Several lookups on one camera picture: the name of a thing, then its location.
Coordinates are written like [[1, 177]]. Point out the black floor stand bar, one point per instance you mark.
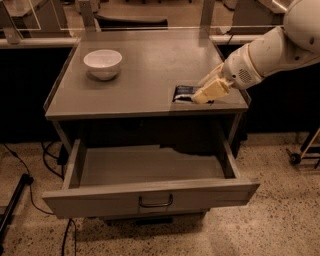
[[25, 179]]

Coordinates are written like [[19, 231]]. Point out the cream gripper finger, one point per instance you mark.
[[216, 72], [212, 90]]

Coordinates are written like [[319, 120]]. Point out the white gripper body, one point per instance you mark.
[[238, 70]]

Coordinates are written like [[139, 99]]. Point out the metal drawer handle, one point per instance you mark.
[[155, 202]]

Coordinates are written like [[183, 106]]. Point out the open grey top drawer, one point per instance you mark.
[[107, 182]]

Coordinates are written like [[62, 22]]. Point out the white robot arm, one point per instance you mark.
[[294, 44]]

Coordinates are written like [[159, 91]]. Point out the grey cabinet table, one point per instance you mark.
[[154, 63]]

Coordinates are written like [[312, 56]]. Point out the white ceramic bowl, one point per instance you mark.
[[103, 64]]

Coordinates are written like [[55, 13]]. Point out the dark blue rxbar wrapper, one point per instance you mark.
[[185, 93]]

